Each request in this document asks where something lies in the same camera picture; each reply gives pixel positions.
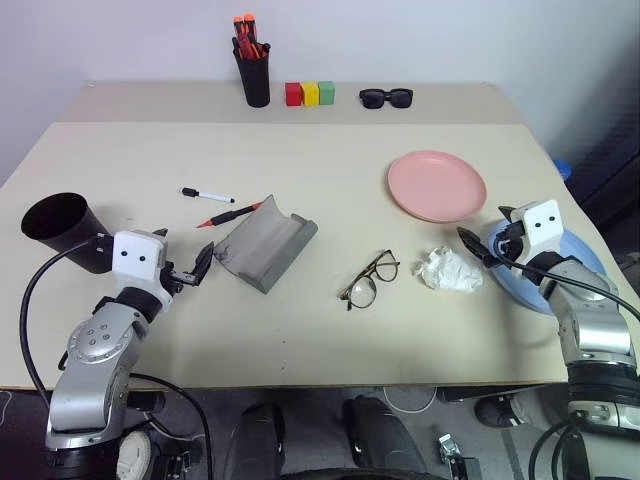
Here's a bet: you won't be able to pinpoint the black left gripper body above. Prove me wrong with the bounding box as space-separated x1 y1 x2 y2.
158 259 201 297

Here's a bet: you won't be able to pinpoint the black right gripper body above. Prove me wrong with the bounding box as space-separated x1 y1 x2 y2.
492 219 527 257

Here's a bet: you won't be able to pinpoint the white tissue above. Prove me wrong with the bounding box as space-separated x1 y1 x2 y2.
411 245 486 293

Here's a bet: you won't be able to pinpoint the red and black pen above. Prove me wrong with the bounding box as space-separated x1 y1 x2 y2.
195 200 265 231

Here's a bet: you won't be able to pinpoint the white marker with black cap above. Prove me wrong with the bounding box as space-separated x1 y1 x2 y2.
180 187 237 205

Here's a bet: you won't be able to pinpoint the gray glasses case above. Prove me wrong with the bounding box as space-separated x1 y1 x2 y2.
213 193 319 297

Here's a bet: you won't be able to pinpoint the blue round plate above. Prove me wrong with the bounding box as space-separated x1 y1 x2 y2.
485 219 609 314

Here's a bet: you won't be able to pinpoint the wide black plastic cup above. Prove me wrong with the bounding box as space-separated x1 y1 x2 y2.
20 192 117 275

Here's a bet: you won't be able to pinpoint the tortoiseshell eyeglasses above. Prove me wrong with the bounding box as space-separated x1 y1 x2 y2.
340 248 401 312

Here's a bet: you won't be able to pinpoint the pink round plate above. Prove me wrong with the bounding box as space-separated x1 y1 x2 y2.
385 149 488 225

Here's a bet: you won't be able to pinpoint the black textured case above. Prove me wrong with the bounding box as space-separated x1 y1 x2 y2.
563 105 640 232

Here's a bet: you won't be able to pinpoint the black sunglasses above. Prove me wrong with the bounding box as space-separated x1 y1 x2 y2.
358 87 414 111

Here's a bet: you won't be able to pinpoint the tall black pen holder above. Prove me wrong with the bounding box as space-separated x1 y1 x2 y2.
232 42 273 108

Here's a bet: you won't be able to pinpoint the dark rounded robot leg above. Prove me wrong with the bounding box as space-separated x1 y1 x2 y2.
341 394 427 480
226 401 287 480

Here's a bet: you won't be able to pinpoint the metal caster wheel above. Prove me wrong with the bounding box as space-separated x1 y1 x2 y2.
437 433 482 480

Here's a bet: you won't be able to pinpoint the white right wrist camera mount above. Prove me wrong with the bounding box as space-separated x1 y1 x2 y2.
518 199 565 257

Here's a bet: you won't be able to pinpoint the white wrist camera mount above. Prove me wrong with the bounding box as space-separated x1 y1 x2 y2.
112 229 172 307
518 199 565 257

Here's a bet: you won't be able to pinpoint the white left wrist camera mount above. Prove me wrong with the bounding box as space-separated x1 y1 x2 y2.
112 229 172 307

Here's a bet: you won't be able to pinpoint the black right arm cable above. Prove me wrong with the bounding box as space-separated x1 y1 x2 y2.
494 249 640 321

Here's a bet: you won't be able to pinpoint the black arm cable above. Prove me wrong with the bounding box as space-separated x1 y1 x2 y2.
494 249 640 321
18 234 114 411

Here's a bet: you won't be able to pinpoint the black cable under table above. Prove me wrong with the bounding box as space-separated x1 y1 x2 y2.
126 373 215 480

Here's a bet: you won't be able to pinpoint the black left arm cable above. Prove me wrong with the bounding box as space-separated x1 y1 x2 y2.
18 234 114 411

